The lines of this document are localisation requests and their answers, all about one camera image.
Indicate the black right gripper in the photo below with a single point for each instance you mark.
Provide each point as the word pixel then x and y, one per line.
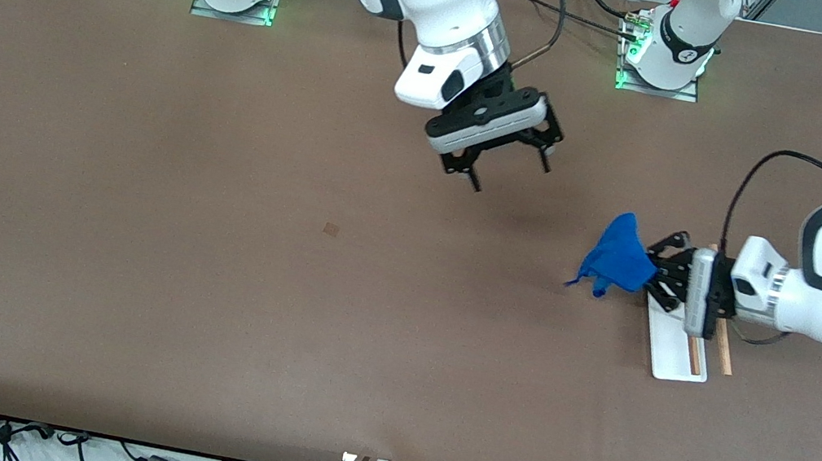
pixel 500 95

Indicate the blue microfibre towel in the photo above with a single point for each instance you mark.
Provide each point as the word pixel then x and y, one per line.
pixel 621 260

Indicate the small brown tape patch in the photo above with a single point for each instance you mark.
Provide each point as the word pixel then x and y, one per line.
pixel 331 229

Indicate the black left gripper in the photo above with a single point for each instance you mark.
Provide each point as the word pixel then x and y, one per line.
pixel 669 275

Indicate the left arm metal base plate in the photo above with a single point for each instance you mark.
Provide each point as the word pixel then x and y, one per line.
pixel 660 92

